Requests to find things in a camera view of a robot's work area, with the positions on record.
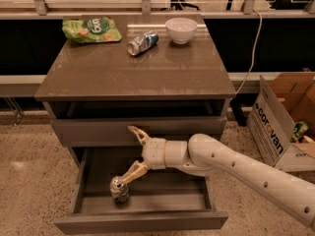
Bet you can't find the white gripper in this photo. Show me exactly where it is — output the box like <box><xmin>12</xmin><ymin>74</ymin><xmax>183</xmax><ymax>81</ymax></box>
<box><xmin>121</xmin><ymin>126</ymin><xmax>166</xmax><ymax>184</ymax></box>

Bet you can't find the green silver 7up can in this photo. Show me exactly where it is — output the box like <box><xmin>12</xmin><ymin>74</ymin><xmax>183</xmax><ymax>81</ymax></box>
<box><xmin>109</xmin><ymin>176</ymin><xmax>129</xmax><ymax>204</ymax></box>

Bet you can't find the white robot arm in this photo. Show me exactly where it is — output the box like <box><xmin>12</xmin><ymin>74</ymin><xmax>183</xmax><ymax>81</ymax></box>
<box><xmin>121</xmin><ymin>126</ymin><xmax>315</xmax><ymax>229</ymax></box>

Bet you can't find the open grey middle drawer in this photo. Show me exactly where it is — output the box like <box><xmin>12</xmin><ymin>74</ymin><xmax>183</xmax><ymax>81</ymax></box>
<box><xmin>54</xmin><ymin>147</ymin><xmax>228</xmax><ymax>234</ymax></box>

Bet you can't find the grey top drawer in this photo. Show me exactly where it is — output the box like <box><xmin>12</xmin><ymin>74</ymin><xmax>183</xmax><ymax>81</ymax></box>
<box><xmin>52</xmin><ymin>99</ymin><xmax>227</xmax><ymax>148</ymax></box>

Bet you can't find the grey cabinet with counter top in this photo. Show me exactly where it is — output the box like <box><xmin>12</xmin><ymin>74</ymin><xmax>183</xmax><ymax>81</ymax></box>
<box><xmin>35</xmin><ymin>14</ymin><xmax>235</xmax><ymax>162</ymax></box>

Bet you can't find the blue silver soda can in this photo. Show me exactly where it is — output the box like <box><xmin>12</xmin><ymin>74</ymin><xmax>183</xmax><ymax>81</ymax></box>
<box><xmin>127</xmin><ymin>30</ymin><xmax>158</xmax><ymax>56</ymax></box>

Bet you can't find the green can in box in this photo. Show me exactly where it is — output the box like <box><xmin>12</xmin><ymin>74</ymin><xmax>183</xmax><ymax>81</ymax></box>
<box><xmin>291</xmin><ymin>121</ymin><xmax>309</xmax><ymax>143</ymax></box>

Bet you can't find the white bowl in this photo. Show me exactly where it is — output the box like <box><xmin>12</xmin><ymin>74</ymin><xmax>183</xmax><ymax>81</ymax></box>
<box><xmin>165</xmin><ymin>18</ymin><xmax>198</xmax><ymax>44</ymax></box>

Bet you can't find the green chip bag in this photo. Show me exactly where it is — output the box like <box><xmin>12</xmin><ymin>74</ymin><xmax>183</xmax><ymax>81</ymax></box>
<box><xmin>62</xmin><ymin>17</ymin><xmax>122</xmax><ymax>43</ymax></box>

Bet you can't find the white cardboard box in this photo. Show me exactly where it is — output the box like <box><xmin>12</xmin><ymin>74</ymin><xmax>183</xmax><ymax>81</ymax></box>
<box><xmin>247</xmin><ymin>72</ymin><xmax>315</xmax><ymax>172</ymax></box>

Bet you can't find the metal railing frame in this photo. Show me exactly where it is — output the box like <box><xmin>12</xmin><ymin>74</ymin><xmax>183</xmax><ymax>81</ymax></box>
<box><xmin>0</xmin><ymin>0</ymin><xmax>315</xmax><ymax>20</ymax></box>

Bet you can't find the white cable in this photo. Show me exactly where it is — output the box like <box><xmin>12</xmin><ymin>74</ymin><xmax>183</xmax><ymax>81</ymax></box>
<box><xmin>234</xmin><ymin>10</ymin><xmax>264</xmax><ymax>95</ymax></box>

